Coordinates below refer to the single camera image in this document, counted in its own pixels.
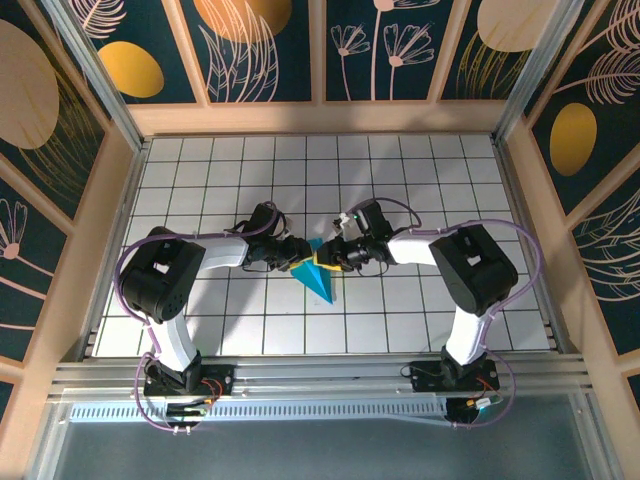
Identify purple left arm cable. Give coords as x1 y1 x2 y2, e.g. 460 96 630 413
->
113 200 279 434

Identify aluminium table side rail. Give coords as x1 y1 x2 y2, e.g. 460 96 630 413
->
79 137 154 364
492 137 574 356

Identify aluminium frame post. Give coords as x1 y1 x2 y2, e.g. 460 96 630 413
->
492 0 584 146
42 0 151 151

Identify orange left base wires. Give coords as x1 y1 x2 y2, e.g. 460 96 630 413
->
199 377 225 404

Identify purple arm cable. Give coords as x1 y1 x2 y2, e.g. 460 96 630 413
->
347 197 545 431
113 200 279 434

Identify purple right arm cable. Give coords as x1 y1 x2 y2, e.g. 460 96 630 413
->
347 197 545 431

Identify white slotted cable duct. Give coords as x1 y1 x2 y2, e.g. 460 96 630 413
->
69 402 451 424

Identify orange right base wires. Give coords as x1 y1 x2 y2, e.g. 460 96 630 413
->
474 374 501 401

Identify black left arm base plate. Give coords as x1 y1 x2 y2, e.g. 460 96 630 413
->
143 363 236 399

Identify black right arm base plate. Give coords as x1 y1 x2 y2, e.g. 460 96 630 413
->
408 360 501 395

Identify orange base wires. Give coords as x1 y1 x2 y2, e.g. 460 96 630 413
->
199 377 225 404
474 374 501 401

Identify blue square paper sheet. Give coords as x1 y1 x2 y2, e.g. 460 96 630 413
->
290 238 337 305

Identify aluminium mounting rail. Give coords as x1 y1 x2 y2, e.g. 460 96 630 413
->
47 352 596 402

